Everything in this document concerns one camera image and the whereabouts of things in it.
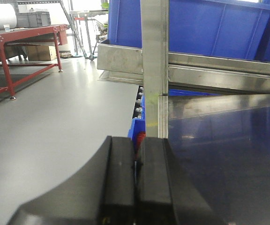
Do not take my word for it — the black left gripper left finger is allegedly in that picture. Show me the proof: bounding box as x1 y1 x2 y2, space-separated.
8 136 135 225

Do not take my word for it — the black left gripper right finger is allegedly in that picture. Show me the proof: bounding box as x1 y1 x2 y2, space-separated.
136 137 226 225

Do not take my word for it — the blue bin lower shelf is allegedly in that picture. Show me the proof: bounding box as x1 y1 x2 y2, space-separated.
127 86 221 160

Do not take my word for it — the stainless steel shelf rack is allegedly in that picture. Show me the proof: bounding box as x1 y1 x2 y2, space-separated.
97 0 270 138

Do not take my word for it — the red metal workbench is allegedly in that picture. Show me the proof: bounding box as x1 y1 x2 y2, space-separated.
0 23 69 101

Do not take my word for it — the blue plastic crate left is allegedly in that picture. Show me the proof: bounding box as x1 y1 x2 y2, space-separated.
108 0 142 48

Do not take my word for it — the blue plastic crate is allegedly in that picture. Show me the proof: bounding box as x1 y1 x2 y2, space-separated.
169 0 270 60
108 0 142 48

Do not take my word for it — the grey plastic crate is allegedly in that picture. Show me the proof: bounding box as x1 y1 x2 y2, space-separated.
16 11 51 28

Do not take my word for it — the blue plastic crate right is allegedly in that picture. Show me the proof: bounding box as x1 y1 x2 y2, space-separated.
169 0 270 60

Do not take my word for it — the small paper cup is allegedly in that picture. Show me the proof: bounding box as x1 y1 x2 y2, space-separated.
3 24 10 32

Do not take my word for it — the white paper roll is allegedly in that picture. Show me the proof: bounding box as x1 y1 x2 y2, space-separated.
0 3 17 30

